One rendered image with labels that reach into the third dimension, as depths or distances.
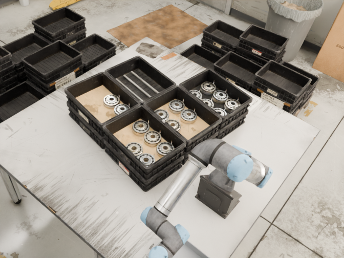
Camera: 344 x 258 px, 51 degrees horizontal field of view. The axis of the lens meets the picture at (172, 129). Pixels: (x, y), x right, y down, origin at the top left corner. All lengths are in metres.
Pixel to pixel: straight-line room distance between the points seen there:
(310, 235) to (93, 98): 1.88
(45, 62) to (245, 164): 2.25
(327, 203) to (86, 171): 1.98
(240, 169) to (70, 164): 1.12
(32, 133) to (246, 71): 2.04
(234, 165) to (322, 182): 1.97
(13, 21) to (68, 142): 2.80
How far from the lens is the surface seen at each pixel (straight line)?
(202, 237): 1.99
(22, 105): 3.29
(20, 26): 4.80
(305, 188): 3.28
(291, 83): 3.39
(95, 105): 2.37
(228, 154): 1.50
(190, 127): 2.26
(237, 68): 3.56
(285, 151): 2.47
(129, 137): 2.17
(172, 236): 1.53
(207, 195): 2.01
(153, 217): 1.57
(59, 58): 3.35
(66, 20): 3.87
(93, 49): 3.62
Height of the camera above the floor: 2.45
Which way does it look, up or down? 47 degrees down
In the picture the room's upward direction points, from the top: 7 degrees clockwise
